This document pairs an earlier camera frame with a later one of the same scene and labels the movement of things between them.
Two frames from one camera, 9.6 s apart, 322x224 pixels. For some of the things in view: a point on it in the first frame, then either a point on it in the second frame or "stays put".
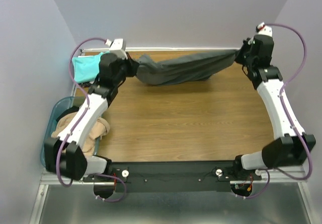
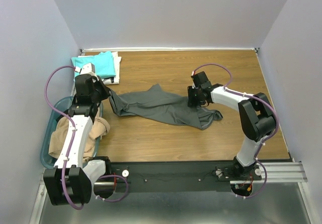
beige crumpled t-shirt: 101,128 stays put
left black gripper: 133,65 -> 106,89
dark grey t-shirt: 202,67 -> 154,103
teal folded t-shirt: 86,68 stays put
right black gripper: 246,45 -> 190,100
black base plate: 171,176 stays put
